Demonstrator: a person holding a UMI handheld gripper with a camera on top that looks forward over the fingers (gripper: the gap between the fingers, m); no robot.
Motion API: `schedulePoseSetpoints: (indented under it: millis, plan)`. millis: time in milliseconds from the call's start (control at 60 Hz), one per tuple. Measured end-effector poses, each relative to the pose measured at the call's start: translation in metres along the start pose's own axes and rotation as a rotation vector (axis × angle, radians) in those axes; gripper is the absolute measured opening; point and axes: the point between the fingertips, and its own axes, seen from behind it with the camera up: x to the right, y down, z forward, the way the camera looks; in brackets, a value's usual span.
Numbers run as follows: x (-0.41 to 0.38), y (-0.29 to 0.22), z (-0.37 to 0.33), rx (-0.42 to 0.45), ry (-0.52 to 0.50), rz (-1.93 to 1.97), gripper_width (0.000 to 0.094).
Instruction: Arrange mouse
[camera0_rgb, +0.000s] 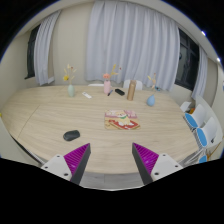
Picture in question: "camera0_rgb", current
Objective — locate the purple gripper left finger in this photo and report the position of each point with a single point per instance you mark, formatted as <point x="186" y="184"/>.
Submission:
<point x="71" y="166"/>

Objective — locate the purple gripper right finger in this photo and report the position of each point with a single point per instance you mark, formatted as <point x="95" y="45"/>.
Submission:
<point x="153" y="166"/>

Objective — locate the black computer mouse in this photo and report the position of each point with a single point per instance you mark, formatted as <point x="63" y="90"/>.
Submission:
<point x="71" y="135"/>

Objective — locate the blue white chair lowest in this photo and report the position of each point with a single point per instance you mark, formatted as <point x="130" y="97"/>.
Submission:
<point x="203" y="159"/>

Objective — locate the blue vase with flowers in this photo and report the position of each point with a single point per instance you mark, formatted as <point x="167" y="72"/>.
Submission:
<point x="151" y="99"/>

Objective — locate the blue white chair near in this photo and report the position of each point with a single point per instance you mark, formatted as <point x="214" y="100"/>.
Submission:
<point x="196" y="119"/>

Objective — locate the blue white chair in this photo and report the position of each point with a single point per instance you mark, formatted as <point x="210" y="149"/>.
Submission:
<point x="207" y="133"/>
<point x="196" y="119"/>

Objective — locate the white chair far right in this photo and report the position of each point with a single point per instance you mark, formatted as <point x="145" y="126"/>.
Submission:
<point x="185" y="106"/>

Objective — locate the white remote control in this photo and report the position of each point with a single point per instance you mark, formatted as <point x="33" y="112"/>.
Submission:
<point x="86" y="95"/>

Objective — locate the blue white chair middle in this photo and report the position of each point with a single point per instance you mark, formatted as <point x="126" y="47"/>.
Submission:
<point x="207" y="133"/>

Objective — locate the brown cylindrical bottle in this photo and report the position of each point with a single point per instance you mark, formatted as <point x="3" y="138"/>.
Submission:
<point x="131" y="90"/>

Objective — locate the black case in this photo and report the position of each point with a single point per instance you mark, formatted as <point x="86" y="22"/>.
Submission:
<point x="120" y="92"/>

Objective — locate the white chair behind table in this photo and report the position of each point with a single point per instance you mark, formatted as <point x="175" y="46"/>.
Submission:
<point x="137" y="84"/>

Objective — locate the pink vase with flowers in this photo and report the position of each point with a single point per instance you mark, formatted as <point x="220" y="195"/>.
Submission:
<point x="107" y="77"/>

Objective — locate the green vase with flowers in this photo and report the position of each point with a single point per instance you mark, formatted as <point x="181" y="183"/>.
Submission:
<point x="69" y="72"/>

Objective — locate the white right curtain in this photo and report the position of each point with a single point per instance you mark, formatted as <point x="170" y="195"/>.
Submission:
<point x="200" y="84"/>

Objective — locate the large white centre curtain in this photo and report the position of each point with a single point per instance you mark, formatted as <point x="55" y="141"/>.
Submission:
<point x="135" y="41"/>

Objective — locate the white left curtain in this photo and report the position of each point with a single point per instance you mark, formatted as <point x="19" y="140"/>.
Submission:
<point x="42" y="47"/>

